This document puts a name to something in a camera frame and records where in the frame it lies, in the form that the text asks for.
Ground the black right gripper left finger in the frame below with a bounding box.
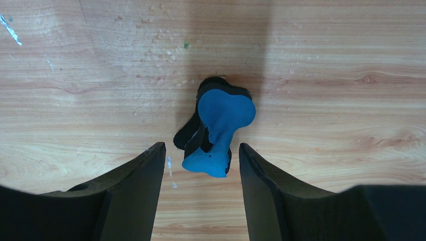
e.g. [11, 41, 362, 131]
[1, 142, 166, 240]

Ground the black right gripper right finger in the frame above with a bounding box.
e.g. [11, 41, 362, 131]
[239, 143, 425, 240]

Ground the blue black whiteboard eraser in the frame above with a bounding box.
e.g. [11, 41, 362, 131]
[173, 76, 256, 178]

